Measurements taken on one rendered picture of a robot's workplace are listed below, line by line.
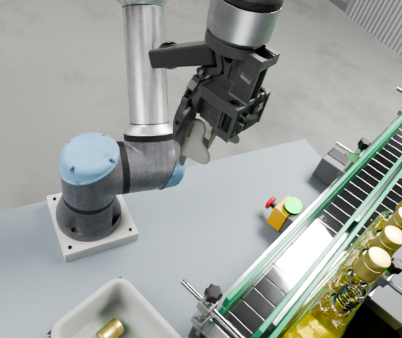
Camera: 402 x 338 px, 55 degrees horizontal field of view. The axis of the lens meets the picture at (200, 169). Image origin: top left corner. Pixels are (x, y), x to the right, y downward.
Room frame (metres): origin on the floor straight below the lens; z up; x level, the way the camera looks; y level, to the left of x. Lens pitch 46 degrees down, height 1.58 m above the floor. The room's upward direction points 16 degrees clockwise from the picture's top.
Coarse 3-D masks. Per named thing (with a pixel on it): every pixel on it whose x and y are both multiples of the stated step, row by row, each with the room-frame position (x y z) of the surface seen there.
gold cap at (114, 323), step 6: (114, 318) 0.30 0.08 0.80; (108, 324) 0.28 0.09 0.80; (114, 324) 0.28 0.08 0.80; (120, 324) 0.29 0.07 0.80; (102, 330) 0.27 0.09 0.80; (108, 330) 0.27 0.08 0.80; (114, 330) 0.27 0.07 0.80; (120, 330) 0.28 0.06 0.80; (102, 336) 0.25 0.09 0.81; (108, 336) 0.26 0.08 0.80; (114, 336) 0.26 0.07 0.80
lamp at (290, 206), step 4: (288, 200) 0.69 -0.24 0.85; (292, 200) 0.69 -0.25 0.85; (296, 200) 0.70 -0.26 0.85; (288, 204) 0.68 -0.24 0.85; (292, 204) 0.68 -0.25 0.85; (296, 204) 0.68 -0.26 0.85; (300, 204) 0.69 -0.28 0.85; (284, 208) 0.68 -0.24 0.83; (288, 208) 0.67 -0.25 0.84; (292, 208) 0.67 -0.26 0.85; (296, 208) 0.67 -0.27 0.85; (300, 208) 0.68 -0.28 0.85; (288, 212) 0.67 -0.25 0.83; (292, 212) 0.67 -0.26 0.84; (296, 212) 0.67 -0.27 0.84
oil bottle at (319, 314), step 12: (312, 300) 0.32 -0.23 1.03; (324, 300) 0.29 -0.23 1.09; (312, 312) 0.28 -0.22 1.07; (324, 312) 0.28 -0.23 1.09; (300, 324) 0.28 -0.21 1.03; (312, 324) 0.27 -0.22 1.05; (324, 324) 0.27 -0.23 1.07; (336, 324) 0.27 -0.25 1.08; (348, 324) 0.27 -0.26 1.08; (288, 336) 0.28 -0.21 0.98; (300, 336) 0.27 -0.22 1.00; (312, 336) 0.27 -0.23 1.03; (324, 336) 0.26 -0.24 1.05; (336, 336) 0.26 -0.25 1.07
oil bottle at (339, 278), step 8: (336, 272) 0.36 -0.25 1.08; (344, 272) 0.35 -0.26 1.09; (328, 280) 0.35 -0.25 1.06; (336, 280) 0.34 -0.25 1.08; (344, 280) 0.34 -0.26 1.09; (320, 288) 0.36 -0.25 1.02; (336, 288) 0.33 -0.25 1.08; (368, 288) 0.34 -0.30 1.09; (312, 296) 0.36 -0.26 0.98; (304, 304) 0.37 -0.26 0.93; (360, 304) 0.31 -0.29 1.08
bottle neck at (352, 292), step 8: (352, 280) 0.30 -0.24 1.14; (344, 288) 0.29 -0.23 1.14; (352, 288) 0.30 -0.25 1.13; (360, 288) 0.30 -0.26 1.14; (336, 296) 0.29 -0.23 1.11; (344, 296) 0.28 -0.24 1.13; (352, 296) 0.28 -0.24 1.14; (360, 296) 0.28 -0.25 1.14; (336, 304) 0.28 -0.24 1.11; (344, 304) 0.28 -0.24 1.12; (352, 304) 0.28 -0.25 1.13; (336, 312) 0.28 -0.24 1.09; (344, 312) 0.28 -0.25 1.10
